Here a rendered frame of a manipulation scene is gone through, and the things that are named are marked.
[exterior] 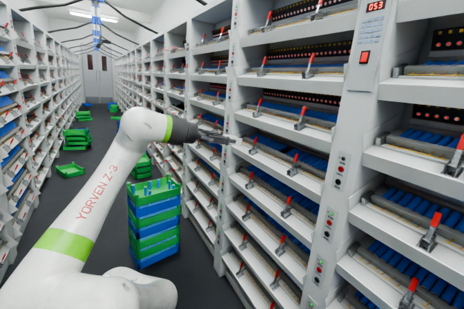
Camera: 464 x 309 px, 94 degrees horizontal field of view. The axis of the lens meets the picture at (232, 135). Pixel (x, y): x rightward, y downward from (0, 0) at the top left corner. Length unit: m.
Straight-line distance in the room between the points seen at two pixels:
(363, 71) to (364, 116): 0.12
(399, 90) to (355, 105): 0.11
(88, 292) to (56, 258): 0.11
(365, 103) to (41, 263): 0.86
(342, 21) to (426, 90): 0.30
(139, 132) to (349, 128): 0.61
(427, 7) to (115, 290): 0.90
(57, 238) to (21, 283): 0.09
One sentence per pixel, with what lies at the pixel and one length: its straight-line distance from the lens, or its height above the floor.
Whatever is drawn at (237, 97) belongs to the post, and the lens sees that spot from 1.19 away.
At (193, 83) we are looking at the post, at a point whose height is 1.23.
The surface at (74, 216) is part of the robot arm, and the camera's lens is 0.68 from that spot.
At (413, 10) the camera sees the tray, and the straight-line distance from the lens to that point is 0.72.
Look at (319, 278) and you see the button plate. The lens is 0.96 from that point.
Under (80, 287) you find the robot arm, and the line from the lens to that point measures 0.61.
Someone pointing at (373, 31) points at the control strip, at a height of 1.43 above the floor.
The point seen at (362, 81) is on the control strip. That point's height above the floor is 1.31.
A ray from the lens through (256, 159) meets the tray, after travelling 1.05.
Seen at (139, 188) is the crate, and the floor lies 0.49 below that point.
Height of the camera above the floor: 1.28
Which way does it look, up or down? 14 degrees down
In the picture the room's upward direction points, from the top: 5 degrees clockwise
